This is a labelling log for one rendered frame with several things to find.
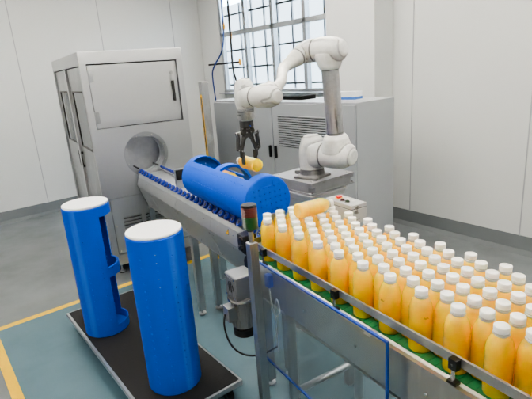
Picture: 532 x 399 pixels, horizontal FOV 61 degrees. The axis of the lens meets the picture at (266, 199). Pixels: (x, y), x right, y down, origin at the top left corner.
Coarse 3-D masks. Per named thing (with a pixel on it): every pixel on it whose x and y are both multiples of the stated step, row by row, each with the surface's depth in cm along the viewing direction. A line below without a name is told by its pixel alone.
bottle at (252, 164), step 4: (248, 156) 245; (240, 160) 245; (248, 160) 239; (252, 160) 236; (256, 160) 235; (260, 160) 237; (240, 164) 245; (248, 164) 238; (252, 164) 235; (256, 164) 236; (260, 164) 237; (244, 168) 245; (248, 168) 239; (252, 168) 235; (256, 168) 237; (260, 168) 238
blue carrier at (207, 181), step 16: (192, 160) 297; (208, 160) 307; (192, 176) 285; (208, 176) 267; (224, 176) 253; (240, 176) 287; (256, 176) 234; (272, 176) 234; (192, 192) 294; (208, 192) 266; (224, 192) 247; (240, 192) 233; (256, 192) 231; (272, 192) 236; (288, 192) 241; (224, 208) 256; (240, 208) 234; (272, 208) 238
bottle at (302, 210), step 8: (312, 200) 206; (320, 200) 207; (328, 200) 211; (296, 208) 204; (304, 208) 201; (312, 208) 203; (320, 208) 206; (328, 208) 209; (296, 216) 204; (304, 216) 202
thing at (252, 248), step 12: (252, 252) 179; (252, 264) 181; (252, 276) 182; (252, 288) 185; (252, 300) 187; (252, 312) 190; (264, 336) 192; (264, 348) 193; (264, 360) 195; (264, 372) 196; (264, 384) 197; (264, 396) 199
